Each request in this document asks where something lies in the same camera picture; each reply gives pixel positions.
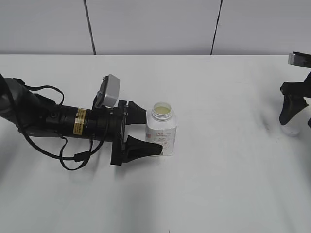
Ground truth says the white yogurt drink bottle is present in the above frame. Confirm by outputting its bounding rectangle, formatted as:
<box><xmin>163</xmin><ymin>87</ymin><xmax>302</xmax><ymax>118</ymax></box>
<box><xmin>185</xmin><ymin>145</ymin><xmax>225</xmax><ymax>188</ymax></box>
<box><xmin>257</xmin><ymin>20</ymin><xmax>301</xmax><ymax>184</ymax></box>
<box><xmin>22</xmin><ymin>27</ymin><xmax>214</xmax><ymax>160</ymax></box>
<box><xmin>146</xmin><ymin>102</ymin><xmax>177</xmax><ymax>156</ymax></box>

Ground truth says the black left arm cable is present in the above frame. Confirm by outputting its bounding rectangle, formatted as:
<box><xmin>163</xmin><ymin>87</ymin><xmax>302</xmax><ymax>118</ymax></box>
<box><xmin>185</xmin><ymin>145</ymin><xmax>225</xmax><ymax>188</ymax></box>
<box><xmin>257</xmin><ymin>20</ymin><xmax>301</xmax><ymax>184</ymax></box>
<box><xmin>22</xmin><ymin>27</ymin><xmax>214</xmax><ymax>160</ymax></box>
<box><xmin>7</xmin><ymin>83</ymin><xmax>107</xmax><ymax>170</ymax></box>

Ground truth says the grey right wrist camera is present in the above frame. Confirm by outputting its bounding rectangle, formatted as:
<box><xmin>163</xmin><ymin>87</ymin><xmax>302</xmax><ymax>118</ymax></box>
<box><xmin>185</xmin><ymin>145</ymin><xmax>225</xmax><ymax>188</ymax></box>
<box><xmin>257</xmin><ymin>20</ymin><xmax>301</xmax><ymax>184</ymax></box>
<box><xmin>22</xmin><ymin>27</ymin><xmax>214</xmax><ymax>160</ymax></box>
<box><xmin>288</xmin><ymin>51</ymin><xmax>311</xmax><ymax>68</ymax></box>

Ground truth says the white ribbed bottle cap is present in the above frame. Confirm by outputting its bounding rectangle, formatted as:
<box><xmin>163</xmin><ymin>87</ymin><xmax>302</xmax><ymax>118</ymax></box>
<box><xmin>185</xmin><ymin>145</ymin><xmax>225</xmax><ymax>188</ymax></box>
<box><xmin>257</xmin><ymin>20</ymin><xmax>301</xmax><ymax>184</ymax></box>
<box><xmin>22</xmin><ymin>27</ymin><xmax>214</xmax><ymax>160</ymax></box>
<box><xmin>281</xmin><ymin>121</ymin><xmax>300</xmax><ymax>137</ymax></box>

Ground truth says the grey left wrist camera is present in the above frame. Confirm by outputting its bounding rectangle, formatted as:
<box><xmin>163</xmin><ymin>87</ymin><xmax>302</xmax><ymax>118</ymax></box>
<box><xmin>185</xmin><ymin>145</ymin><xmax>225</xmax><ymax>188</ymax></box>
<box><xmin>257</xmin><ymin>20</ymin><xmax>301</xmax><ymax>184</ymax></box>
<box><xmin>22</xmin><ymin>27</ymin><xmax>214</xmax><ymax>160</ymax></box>
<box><xmin>93</xmin><ymin>74</ymin><xmax>120</xmax><ymax>108</ymax></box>

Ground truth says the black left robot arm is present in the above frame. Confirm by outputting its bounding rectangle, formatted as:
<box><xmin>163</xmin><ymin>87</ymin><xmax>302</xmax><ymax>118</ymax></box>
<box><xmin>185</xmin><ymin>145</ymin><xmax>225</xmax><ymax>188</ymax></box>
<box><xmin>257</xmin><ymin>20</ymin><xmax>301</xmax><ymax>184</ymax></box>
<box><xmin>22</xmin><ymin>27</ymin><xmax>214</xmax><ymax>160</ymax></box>
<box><xmin>0</xmin><ymin>74</ymin><xmax>162</xmax><ymax>166</ymax></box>

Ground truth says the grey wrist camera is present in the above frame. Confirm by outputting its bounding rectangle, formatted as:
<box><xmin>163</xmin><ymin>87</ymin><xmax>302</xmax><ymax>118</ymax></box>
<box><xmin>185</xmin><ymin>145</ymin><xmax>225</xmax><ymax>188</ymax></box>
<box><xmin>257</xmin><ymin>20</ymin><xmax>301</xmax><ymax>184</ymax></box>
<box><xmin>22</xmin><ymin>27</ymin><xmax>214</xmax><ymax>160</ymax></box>
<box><xmin>93</xmin><ymin>74</ymin><xmax>120</xmax><ymax>108</ymax></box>
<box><xmin>288</xmin><ymin>51</ymin><xmax>311</xmax><ymax>68</ymax></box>

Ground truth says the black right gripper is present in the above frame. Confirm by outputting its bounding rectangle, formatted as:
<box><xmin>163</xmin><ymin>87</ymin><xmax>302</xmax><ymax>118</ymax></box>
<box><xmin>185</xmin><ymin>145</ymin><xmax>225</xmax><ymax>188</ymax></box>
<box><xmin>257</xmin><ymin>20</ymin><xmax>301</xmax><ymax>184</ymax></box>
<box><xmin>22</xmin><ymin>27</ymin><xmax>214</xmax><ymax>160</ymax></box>
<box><xmin>279</xmin><ymin>73</ymin><xmax>311</xmax><ymax>128</ymax></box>

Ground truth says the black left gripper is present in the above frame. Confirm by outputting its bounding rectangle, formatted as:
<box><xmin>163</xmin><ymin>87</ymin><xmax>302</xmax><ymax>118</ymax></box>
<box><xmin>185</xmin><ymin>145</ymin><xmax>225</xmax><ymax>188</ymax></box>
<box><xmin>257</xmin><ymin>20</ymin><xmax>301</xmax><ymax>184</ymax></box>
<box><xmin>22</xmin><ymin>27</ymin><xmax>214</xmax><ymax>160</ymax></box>
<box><xmin>110</xmin><ymin>100</ymin><xmax>163</xmax><ymax>166</ymax></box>

